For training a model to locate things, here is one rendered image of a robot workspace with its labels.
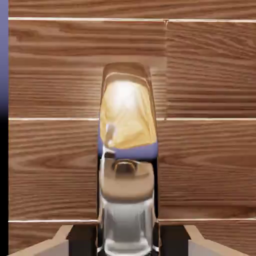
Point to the wooden cabinet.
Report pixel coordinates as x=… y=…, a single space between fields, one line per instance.
x=50 y=9

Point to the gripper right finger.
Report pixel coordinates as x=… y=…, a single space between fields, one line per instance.
x=174 y=242

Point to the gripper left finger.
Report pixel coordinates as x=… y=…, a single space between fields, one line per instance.
x=82 y=242

